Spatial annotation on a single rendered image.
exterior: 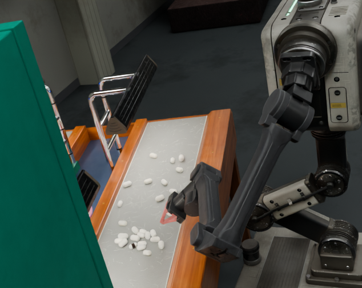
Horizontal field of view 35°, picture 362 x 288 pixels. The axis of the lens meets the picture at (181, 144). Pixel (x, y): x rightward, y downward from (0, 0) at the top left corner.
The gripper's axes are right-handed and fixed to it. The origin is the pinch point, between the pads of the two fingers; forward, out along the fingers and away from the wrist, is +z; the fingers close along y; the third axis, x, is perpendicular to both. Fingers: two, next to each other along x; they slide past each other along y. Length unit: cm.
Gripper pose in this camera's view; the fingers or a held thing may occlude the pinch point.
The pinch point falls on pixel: (163, 221)
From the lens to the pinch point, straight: 192.3
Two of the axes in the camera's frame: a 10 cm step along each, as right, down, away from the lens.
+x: 7.8, 5.9, 2.1
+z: -6.1, 6.4, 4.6
